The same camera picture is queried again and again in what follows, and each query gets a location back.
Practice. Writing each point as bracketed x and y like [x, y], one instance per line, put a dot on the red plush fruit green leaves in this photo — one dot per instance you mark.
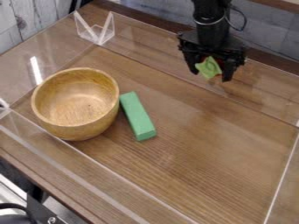
[208, 68]

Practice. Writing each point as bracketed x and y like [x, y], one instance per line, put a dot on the green rectangular block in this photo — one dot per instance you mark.
[137, 117]

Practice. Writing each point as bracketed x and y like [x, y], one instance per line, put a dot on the wooden bowl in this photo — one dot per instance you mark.
[74, 103]

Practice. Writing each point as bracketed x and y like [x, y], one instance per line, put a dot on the black metal table bracket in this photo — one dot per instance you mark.
[42, 215]

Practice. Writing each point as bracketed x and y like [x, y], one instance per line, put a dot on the clear acrylic tray enclosure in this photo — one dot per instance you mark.
[221, 164]

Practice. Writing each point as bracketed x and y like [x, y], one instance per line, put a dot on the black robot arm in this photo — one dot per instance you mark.
[214, 16]

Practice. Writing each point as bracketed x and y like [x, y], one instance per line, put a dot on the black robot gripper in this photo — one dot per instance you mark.
[229, 51]

